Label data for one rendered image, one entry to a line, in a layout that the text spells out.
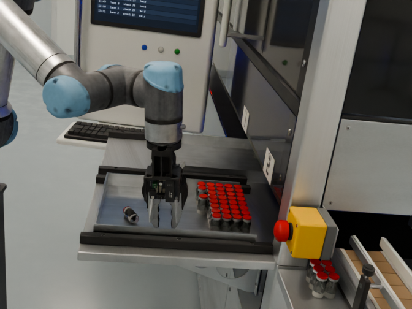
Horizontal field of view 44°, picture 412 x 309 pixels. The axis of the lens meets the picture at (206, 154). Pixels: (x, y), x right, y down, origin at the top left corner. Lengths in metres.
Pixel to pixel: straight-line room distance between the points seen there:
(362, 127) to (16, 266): 1.94
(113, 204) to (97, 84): 0.36
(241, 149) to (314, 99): 0.74
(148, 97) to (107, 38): 0.97
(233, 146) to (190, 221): 0.53
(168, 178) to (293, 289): 0.32
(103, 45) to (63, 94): 1.03
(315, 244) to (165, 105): 0.38
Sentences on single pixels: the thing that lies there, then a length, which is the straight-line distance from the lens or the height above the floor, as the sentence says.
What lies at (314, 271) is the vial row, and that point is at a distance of 1.01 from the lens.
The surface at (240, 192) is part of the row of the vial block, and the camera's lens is 1.23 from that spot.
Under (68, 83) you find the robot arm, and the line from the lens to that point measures 0.92.
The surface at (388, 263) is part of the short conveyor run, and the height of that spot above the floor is 0.93.
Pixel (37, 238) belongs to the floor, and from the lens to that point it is 2.78.
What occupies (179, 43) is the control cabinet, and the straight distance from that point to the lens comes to 1.88.
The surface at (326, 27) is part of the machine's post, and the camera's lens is 0.91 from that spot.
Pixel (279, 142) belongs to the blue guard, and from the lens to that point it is 1.10.
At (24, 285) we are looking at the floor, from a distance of 2.46.
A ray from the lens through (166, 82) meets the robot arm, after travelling 0.95.
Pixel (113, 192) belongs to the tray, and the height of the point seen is 0.88.
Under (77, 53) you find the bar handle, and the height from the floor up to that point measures 1.07.
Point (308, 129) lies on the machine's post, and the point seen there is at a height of 1.18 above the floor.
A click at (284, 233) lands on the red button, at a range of 0.94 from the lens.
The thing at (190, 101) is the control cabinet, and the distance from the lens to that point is 1.93.
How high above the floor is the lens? 1.45
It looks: 21 degrees down
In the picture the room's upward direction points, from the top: 7 degrees clockwise
